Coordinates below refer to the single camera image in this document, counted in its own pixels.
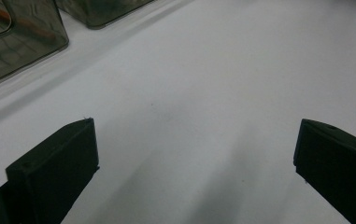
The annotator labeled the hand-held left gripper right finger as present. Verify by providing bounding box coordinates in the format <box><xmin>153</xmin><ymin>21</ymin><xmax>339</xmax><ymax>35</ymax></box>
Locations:
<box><xmin>292</xmin><ymin>118</ymin><xmax>356</xmax><ymax>224</ymax></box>

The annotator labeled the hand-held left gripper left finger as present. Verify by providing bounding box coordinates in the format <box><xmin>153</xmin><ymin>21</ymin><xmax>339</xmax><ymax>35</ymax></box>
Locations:
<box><xmin>5</xmin><ymin>117</ymin><xmax>101</xmax><ymax>224</ymax></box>

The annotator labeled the transparent grey plastic bin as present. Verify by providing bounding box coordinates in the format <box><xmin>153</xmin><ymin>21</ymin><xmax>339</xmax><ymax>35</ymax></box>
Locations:
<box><xmin>54</xmin><ymin>0</ymin><xmax>155</xmax><ymax>30</ymax></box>
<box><xmin>0</xmin><ymin>0</ymin><xmax>70</xmax><ymax>91</ymax></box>

